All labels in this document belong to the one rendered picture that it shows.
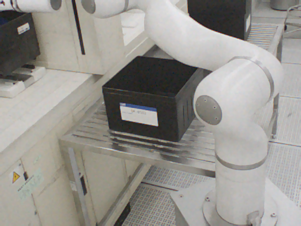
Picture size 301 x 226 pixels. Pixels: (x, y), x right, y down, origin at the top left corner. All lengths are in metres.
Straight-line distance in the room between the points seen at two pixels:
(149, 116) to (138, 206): 0.97
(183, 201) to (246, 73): 0.45
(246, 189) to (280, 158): 1.55
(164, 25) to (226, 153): 0.32
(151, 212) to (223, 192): 1.20
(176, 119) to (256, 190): 0.41
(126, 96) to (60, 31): 0.45
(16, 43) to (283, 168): 1.63
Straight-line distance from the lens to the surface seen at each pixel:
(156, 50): 1.75
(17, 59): 1.55
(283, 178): 2.36
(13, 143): 1.29
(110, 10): 0.95
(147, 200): 2.22
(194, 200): 1.11
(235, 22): 1.95
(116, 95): 1.32
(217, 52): 0.89
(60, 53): 1.64
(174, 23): 0.88
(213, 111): 0.76
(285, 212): 1.10
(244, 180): 0.94
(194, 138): 1.33
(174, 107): 1.24
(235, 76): 0.78
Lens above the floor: 1.53
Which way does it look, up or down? 28 degrees down
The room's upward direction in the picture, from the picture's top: 6 degrees counter-clockwise
